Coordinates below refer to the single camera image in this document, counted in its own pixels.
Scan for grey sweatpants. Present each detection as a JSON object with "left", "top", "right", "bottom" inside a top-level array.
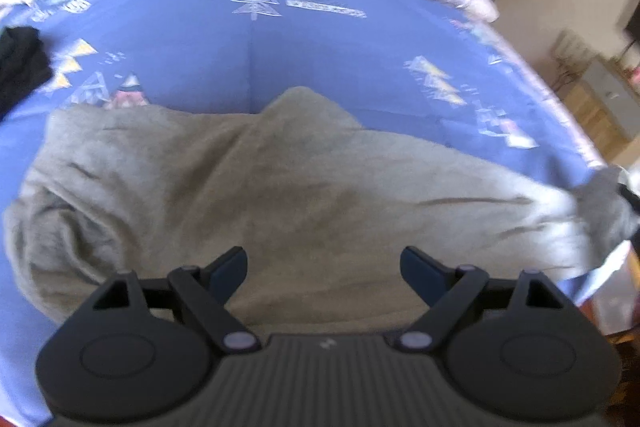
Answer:
[{"left": 4, "top": 88, "right": 639, "bottom": 334}]

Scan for grey tv cabinet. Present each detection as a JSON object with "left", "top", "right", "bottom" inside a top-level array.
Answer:
[{"left": 582, "top": 56, "right": 640, "bottom": 140}]

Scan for white slatted basket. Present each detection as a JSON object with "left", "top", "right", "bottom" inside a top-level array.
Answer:
[{"left": 551, "top": 28, "right": 597, "bottom": 82}]

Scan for black television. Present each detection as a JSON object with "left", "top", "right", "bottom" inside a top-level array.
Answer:
[{"left": 624, "top": 3, "right": 640, "bottom": 42}]

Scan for blue patterned bed sheet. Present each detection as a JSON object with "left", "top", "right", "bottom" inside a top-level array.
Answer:
[{"left": 0, "top": 0, "right": 632, "bottom": 425}]

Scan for folded black garment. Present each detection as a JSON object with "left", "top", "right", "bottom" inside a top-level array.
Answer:
[{"left": 0, "top": 26, "right": 53, "bottom": 119}]

